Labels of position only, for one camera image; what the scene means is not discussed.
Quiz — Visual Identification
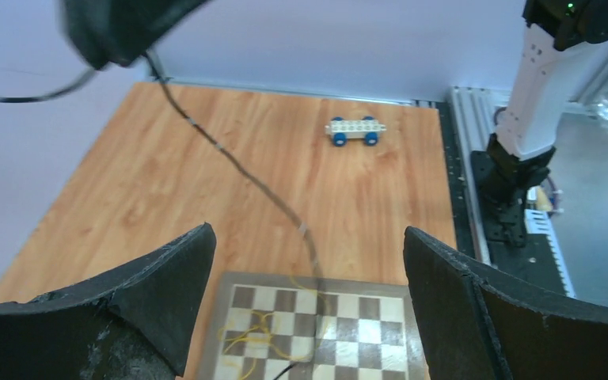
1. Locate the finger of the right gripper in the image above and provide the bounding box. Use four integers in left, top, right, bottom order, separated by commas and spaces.
59, 0, 207, 70

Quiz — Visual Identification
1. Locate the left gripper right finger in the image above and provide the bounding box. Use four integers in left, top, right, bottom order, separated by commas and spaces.
403, 226, 608, 379

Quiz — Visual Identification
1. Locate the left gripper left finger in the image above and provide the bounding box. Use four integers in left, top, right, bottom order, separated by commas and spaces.
0, 223, 216, 379

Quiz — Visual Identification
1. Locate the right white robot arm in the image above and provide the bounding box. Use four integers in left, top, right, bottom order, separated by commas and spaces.
61, 1, 608, 247

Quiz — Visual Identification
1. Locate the wooden chessboard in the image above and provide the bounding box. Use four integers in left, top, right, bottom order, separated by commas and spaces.
196, 272, 428, 379

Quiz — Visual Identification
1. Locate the white blue toy car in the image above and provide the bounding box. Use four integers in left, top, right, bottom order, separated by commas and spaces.
325, 116, 387, 147

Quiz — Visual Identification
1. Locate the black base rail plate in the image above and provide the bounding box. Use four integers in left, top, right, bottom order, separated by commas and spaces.
437, 87, 576, 298

